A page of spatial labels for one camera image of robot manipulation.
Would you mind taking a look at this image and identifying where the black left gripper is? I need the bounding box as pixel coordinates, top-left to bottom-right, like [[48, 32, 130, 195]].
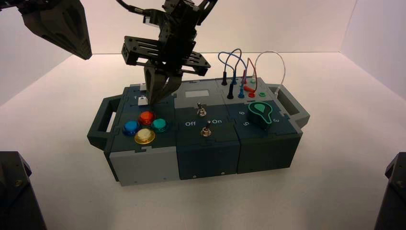
[[0, 0, 93, 61]]

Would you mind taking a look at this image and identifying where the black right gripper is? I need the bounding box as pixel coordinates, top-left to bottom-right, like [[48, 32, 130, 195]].
[[122, 16, 212, 106]]

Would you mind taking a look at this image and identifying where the grey display window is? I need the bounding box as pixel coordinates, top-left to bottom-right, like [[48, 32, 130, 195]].
[[185, 90, 211, 99]]

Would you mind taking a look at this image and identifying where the red round push button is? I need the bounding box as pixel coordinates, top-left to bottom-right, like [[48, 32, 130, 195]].
[[138, 111, 157, 127]]

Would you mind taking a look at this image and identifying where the green round push button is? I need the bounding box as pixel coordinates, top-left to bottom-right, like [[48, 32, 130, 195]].
[[150, 118, 169, 134]]

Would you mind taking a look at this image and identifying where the blue round push button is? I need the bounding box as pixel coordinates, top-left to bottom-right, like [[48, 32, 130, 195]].
[[122, 120, 141, 137]]

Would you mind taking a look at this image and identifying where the yellow round push button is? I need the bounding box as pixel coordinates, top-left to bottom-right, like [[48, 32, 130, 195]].
[[134, 128, 157, 145]]

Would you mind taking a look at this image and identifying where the dark green grey control box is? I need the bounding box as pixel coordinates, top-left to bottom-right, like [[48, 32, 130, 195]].
[[87, 77, 311, 187]]

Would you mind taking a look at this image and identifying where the green rotary pointer knob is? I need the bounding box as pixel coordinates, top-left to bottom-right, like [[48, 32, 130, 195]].
[[246, 101, 274, 130]]

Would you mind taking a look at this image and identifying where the blue jumper wire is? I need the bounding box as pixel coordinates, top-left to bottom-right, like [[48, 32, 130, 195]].
[[218, 51, 248, 78], [226, 47, 244, 80]]

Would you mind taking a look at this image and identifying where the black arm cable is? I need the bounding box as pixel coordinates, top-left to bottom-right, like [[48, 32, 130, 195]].
[[115, 0, 150, 15]]

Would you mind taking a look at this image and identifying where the red jumper wire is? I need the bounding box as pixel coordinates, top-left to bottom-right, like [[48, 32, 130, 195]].
[[246, 57, 257, 80]]

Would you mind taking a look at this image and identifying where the white jumper wire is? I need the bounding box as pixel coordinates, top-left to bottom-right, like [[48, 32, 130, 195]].
[[253, 50, 286, 96]]

